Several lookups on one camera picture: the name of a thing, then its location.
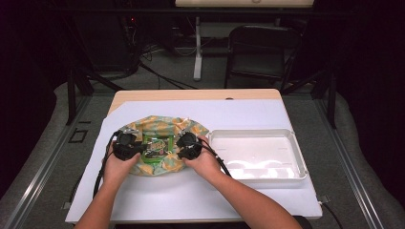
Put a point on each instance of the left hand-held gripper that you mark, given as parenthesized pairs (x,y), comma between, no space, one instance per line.
(126,146)

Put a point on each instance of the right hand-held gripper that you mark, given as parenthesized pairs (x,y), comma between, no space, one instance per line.
(190,146)

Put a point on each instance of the green snack packet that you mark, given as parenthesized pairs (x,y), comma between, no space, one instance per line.
(158,148)

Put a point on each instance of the orange print cloth bag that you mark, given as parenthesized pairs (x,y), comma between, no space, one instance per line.
(159,125)

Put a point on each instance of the white plastic tray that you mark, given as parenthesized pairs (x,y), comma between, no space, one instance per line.
(258,152)

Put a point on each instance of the person's right hand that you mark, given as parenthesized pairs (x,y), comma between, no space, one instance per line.
(205,165)

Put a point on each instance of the person's left hand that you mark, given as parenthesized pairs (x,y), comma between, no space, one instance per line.
(119,170)

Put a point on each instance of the white table mat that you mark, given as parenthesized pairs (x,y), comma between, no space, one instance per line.
(197,109)

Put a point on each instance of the white desk leg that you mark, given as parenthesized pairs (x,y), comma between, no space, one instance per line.
(198,54)

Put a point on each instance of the black folding chair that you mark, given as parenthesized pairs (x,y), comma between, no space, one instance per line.
(264,54)

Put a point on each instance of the black metal frame stand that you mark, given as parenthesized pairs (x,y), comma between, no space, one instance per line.
(331,95)
(71,95)

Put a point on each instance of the aluminium rail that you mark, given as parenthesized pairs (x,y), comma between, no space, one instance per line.
(47,162)
(350,165)

